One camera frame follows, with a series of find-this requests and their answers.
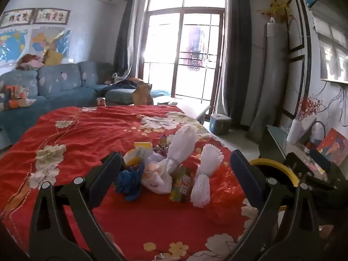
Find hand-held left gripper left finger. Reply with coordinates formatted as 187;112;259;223
28;151;128;261

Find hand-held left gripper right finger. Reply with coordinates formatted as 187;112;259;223
224;149;328;261

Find yellow and white packet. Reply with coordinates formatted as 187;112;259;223
124;141;153;167

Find colourful snack wrapper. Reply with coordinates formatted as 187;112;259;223
169;166;195;204

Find white plastic bag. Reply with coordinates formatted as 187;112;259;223
143;125;200;195

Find shiny purple wrapper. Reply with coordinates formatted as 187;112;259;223
154;134;170;155

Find person's left hand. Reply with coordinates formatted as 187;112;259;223
107;232;120;252

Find red floral blanket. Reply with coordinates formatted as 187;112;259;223
0;105;261;261

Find colourful painting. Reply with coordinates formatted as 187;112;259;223
317;128;348;167

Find glass television cabinet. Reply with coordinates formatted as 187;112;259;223
265;124;327;175

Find blue storage box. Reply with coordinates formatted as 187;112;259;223
210;114;232;136

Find white coffee table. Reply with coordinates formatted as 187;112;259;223
158;98;212;126

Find red artificial flower branches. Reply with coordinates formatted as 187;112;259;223
296;96;323;122

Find brown paper bag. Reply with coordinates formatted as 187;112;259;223
132;83;153;106

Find dark clothes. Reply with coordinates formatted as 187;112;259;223
103;77;142;91

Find grey covered standing air conditioner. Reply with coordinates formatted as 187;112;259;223
249;22;290;142

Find blue fabric sofa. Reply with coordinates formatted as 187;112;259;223
0;61;172;153

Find dark grey curtain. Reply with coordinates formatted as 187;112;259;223
113;0;136;77
217;0;252;131

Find orange patterned cushion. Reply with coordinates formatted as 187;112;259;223
0;85;36;111

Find yellow cushion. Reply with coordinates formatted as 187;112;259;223
43;49;64;66

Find hanging patterned cloth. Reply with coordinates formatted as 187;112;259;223
185;26;208;72

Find pile of stuffed toys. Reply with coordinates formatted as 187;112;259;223
16;54;44;70

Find glass balcony door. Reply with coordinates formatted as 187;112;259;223
137;0;227;104

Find colourful country map poster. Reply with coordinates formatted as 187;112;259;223
30;27;72;58

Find world map poster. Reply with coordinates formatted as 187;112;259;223
0;29;30;66

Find yellow artificial flowers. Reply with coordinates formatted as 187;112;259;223
258;0;293;23

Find framed embroidered picture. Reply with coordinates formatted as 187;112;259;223
0;9;35;28
35;8;72;25

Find black cable loop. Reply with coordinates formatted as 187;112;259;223
310;120;327;145

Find wall television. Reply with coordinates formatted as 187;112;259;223
312;5;348;82

